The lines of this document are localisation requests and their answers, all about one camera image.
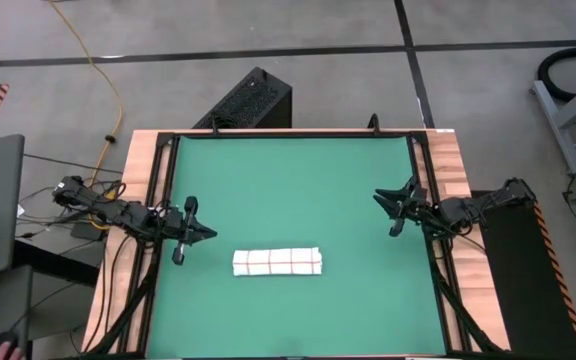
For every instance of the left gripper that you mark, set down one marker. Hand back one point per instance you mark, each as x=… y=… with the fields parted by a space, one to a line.
x=188 y=230

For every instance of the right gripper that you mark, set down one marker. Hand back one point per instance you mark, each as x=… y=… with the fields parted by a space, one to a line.
x=415 y=207

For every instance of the white red-checked towel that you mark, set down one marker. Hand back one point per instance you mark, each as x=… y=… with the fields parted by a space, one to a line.
x=278 y=261

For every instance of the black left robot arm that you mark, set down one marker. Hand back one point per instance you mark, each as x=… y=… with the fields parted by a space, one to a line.
x=118 y=212

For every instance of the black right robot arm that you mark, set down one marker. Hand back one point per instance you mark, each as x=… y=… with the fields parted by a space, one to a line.
x=493 y=202

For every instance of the black mat clamp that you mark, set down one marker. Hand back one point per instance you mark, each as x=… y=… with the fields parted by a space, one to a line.
x=214 y=126
x=374 y=124

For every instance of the green table mat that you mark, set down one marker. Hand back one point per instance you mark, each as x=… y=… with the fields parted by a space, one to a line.
x=293 y=200

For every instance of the yellow plug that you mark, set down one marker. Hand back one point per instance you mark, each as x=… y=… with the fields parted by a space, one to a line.
x=110 y=192

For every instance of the black power brick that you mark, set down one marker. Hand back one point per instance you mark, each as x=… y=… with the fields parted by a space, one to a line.
x=85 y=232

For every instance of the black computer tower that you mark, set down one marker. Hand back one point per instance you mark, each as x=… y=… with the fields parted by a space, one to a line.
x=248 y=100

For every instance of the large black orange-striped floor mat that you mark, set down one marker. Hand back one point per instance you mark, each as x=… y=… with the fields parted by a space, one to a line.
x=518 y=275

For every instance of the grey metal stand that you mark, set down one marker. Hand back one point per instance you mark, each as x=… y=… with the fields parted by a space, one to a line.
x=563 y=125

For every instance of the grey keyboard tray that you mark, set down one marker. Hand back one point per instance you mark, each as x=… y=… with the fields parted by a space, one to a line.
x=13 y=300

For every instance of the black computer mouse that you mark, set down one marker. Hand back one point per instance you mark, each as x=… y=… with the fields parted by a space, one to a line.
x=4 y=339

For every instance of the black table frame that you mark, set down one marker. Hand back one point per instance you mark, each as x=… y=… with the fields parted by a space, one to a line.
x=293 y=134

